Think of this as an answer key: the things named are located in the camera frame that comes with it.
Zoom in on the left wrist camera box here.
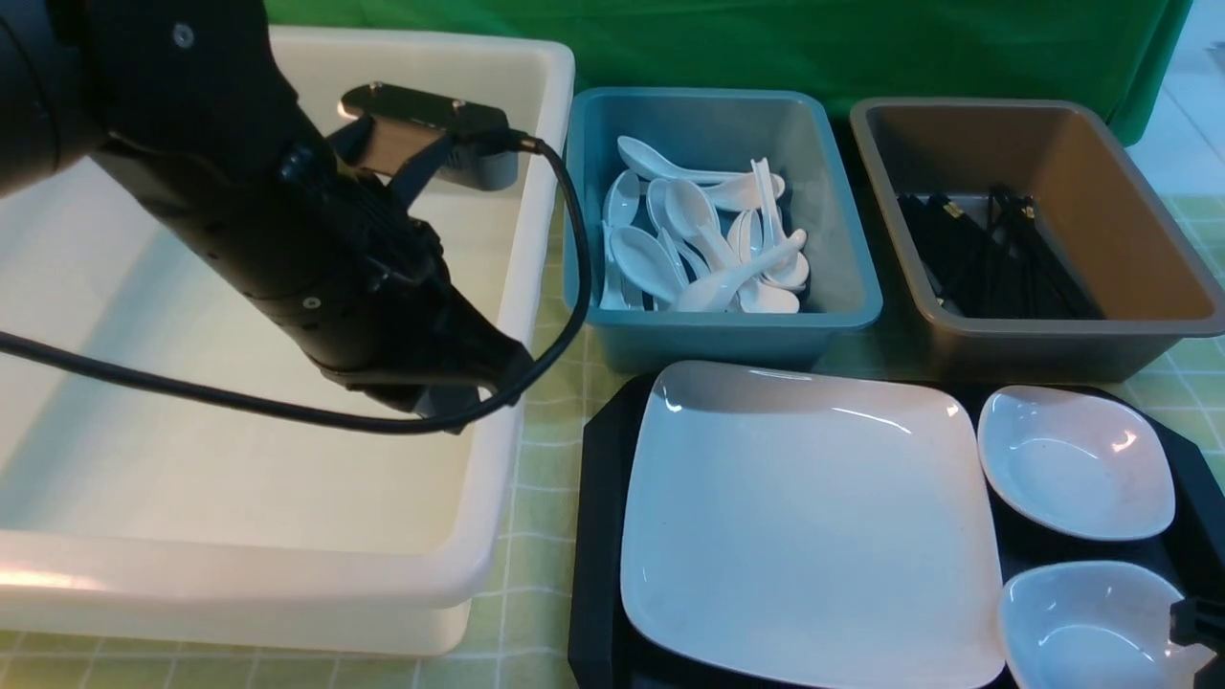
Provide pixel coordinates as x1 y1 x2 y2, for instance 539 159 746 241
328 82 523 192

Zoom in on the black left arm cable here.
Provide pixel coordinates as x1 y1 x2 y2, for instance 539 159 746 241
0 134 592 436

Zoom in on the green backdrop cloth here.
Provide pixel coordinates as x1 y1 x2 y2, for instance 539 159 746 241
266 1 1192 143

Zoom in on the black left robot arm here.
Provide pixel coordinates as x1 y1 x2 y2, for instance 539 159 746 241
2 1 539 429

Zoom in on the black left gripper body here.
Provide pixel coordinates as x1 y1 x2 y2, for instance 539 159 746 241
96 135 535 417

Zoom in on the large white square plate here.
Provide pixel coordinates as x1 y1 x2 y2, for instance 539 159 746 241
620 360 1005 688

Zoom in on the white spoon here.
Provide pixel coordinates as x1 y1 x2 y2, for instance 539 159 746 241
751 158 809 293
616 136 768 212
669 230 809 313
600 169 644 311
646 180 799 314
609 226 685 310

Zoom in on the large white plastic tub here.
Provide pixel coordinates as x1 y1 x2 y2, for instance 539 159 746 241
2 26 576 656

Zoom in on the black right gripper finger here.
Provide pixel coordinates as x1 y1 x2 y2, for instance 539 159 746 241
1169 597 1224 653

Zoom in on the teal plastic bin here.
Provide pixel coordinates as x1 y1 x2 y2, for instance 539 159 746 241
565 87 882 374

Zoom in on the white small dish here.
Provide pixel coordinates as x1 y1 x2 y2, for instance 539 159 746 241
997 560 1216 688
978 385 1176 542

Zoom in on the brown plastic bin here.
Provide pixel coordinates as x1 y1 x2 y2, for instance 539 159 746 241
850 97 1223 381

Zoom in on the black chopsticks pile in bin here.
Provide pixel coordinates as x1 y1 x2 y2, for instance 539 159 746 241
897 184 1105 320

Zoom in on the green checked tablecloth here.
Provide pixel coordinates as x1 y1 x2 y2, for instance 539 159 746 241
0 181 1225 689

